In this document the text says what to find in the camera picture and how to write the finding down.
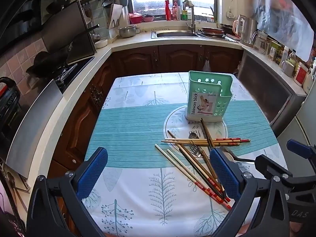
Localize white canister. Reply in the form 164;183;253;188
302;57;316;95

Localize steel fork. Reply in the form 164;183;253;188
191;143;210;159

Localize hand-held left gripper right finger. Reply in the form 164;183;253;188
209;148;291;237

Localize steel pot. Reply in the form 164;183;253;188
119;25;141;39

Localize glass pitcher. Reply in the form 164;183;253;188
251;30;269;54

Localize clear bottle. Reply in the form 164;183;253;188
287;49;297;66

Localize steel electric kettle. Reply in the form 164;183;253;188
241;18;258;47

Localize round white placemat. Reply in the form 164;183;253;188
164;105;228;158

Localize white cap bottle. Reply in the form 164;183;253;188
280;46;290;66

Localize green plastic utensil holder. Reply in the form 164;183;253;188
185;71;233;124

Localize white refrigerator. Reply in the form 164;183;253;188
272;95;316;149

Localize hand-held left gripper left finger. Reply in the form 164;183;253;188
26;147;108;237

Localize red frying pan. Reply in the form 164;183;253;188
199;26;226;36

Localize black gas stove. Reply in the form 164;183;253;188
53;55;96;92

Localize pink soap bottle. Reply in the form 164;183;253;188
172;0;181;21

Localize leaf print tablecloth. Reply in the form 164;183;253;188
83;72;290;237

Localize white kitchen countertop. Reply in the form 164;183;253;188
5;27;309;181

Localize large steel spoon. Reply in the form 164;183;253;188
220;147;257;165

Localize white cutting board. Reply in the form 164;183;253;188
107;3;124;39

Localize stainless steel sheet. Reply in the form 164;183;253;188
5;78;64;179

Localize small white plastic bag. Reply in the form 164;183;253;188
202;59;212;74

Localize steel faucet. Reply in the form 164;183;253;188
182;0;197;32

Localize wooden kitchen cabinets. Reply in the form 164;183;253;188
47;45;244;178

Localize steel built-in appliance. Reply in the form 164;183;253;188
237;50;308;130

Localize white pink kettle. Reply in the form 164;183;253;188
232;14;248;38

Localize black pot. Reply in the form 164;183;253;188
219;23;234;35

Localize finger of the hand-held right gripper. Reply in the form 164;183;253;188
286;139;316;161
255;154;295;178

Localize dark steel splash panel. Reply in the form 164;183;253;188
41;0;97;66

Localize grey mug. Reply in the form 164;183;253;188
281;60;295;78

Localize glass jar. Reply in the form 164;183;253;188
268;41;282;62

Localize light bamboo chopstick red end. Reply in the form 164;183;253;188
164;137;242;141
170;142;241;146
161;139;251;143
166;149;231;202
154;144;232;210

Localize black chopstick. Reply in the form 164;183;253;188
183;148;228;200

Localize black wok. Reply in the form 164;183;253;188
26;51;74;78

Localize red label container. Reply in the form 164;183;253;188
293;62;309;87

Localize small spoon gold handle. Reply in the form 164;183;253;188
189;132;210;161

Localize pink bowl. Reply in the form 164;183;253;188
129;13;144;24

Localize brown chopstick red end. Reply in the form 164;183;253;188
167;130;225;195

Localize steel sink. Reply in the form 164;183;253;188
151;30;200;39

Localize hanging plastic bag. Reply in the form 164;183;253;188
253;0;315;63

